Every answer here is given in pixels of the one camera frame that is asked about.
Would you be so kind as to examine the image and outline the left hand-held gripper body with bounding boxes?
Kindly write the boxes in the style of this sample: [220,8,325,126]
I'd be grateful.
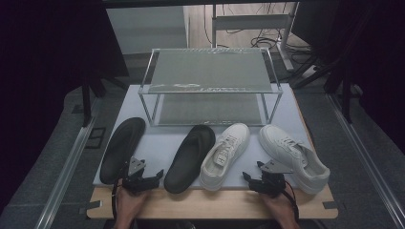
[122,156,160,195]

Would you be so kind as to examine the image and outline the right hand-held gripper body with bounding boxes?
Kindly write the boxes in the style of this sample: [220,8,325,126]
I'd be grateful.
[251,159,294,198]

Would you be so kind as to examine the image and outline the black slipper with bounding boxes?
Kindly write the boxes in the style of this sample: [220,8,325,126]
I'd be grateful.
[99,116,147,185]
[163,124,217,195]

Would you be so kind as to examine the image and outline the white sneaker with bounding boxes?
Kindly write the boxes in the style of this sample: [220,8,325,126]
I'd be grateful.
[199,122,251,192]
[258,123,331,195]

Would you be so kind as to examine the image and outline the two-tier mesh shoe rack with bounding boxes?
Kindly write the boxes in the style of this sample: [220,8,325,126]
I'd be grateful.
[138,47,284,128]

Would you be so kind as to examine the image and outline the person's right hand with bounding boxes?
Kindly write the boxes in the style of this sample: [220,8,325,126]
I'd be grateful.
[259,187,299,223]

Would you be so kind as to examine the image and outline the black tape piece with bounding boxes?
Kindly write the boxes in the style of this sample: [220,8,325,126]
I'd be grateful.
[322,200,339,211]

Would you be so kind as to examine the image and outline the black tripod stand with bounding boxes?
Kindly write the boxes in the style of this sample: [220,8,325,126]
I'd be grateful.
[290,47,355,124]

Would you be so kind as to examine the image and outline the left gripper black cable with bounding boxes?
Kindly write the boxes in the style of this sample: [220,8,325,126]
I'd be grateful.
[111,165,129,220]

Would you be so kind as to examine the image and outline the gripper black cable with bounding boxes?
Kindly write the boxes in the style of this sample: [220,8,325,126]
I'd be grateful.
[111,165,129,220]
[284,180,301,223]

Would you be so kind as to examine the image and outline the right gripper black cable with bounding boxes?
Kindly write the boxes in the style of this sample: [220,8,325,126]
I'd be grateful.
[284,180,301,223]

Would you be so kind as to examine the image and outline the aluminium rail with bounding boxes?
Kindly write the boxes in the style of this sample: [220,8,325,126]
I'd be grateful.
[33,97,103,229]
[327,94,405,229]

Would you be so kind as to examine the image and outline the black floor cables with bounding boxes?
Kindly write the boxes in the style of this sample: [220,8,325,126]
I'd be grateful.
[202,3,314,66]

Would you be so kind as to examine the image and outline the white metal desk frame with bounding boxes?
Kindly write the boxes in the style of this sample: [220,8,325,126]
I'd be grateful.
[211,1,300,73]

